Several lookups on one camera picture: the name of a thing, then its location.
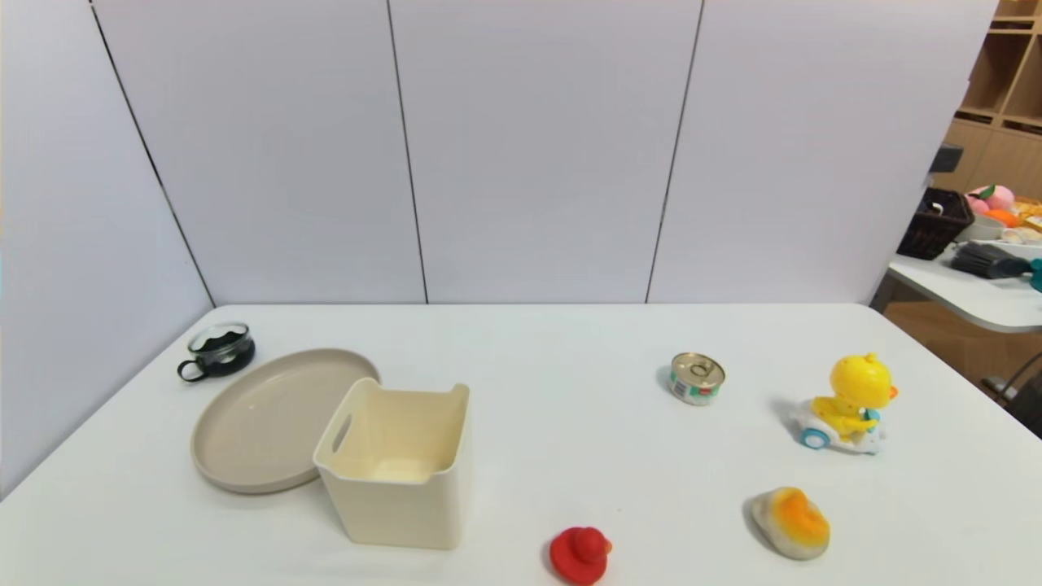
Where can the white bowl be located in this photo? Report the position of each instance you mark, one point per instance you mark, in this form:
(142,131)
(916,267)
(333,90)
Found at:
(981,230)

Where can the orange toy fruit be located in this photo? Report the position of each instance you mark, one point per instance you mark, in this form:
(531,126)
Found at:
(1003,218)

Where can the pink peach plush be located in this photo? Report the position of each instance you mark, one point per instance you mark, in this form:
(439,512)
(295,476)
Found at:
(997,198)

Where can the yellow duck toy on car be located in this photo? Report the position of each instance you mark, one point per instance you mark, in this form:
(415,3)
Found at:
(855,391)

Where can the yellow toy item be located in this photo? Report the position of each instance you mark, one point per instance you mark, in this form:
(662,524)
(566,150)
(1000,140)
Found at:
(1031,210)

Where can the small tin can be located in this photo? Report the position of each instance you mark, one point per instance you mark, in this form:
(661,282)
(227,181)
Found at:
(696,382)

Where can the white side table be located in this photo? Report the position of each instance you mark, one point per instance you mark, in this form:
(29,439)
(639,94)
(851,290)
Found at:
(977,301)

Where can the black brush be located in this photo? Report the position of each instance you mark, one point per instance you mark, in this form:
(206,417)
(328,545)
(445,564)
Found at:
(981,260)

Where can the red rubber duck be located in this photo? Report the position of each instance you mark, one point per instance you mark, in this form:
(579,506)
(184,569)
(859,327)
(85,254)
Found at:
(580,557)

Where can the cream plastic storage box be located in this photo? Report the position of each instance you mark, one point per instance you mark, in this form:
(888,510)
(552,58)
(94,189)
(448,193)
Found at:
(407,505)

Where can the wooden shelf unit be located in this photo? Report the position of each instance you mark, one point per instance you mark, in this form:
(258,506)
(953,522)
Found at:
(997,155)

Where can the cream toy bread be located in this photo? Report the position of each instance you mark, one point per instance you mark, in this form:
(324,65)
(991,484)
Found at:
(1022,235)

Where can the beige round plate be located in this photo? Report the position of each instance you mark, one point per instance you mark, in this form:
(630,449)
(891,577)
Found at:
(260,415)

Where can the orange and white stone toy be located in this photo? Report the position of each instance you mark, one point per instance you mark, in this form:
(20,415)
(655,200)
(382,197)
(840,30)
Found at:
(794,525)

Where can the dark wicker basket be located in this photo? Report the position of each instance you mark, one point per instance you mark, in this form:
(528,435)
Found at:
(932,228)

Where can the teal object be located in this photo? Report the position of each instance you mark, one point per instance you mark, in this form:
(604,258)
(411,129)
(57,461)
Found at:
(1037,275)

